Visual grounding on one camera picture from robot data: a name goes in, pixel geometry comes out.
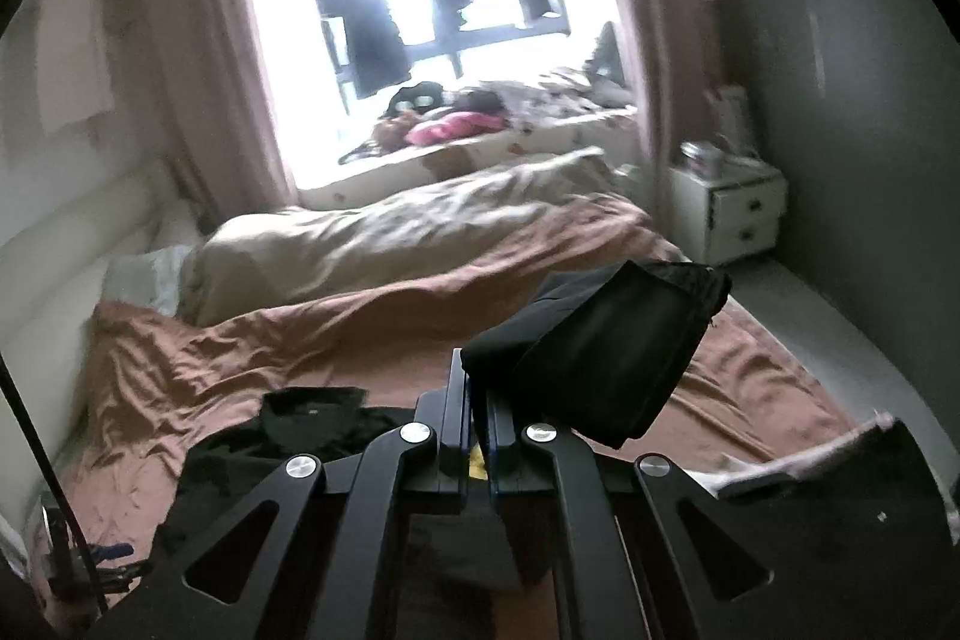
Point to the white padded headboard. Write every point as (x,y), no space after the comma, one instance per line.
(67,250)

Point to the black cloth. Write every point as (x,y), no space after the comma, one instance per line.
(862,535)

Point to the metal cup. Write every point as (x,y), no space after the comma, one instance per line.
(701,156)

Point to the light blue pillow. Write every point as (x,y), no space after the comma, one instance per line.
(146,276)

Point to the large black garment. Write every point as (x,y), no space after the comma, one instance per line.
(300,422)

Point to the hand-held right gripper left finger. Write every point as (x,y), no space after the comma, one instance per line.
(454,415)

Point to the floral bedding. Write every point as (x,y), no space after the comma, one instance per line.
(555,96)

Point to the pink cloth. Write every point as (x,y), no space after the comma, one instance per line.
(450,128)

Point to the brown bed sheet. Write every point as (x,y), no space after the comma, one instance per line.
(300,340)

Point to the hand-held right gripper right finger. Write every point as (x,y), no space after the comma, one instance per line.
(499,445)

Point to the beige duvet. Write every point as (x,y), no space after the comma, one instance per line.
(360,242)

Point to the pink curtain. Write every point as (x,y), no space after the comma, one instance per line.
(645,10)
(217,55)

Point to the white bag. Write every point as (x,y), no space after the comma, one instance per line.
(733,115)

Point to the white nightstand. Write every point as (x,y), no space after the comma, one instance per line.
(731,212)

